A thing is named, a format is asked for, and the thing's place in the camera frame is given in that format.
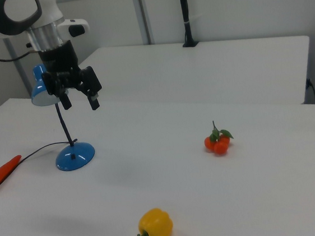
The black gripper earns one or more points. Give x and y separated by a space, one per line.
60 62

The yellow toy bell pepper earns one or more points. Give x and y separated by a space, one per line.
156 226

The toy orange cluster with leaves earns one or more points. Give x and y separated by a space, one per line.
219 146

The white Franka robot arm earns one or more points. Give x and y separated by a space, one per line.
47 11

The blue desk lamp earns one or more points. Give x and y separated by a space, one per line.
75 157

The grey metal frame post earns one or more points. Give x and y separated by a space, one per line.
19 67

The black clamp-mounted pole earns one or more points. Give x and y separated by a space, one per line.
186 13

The white side table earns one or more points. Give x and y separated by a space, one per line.
198 74

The orange toy carrot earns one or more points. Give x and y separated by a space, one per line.
2 172

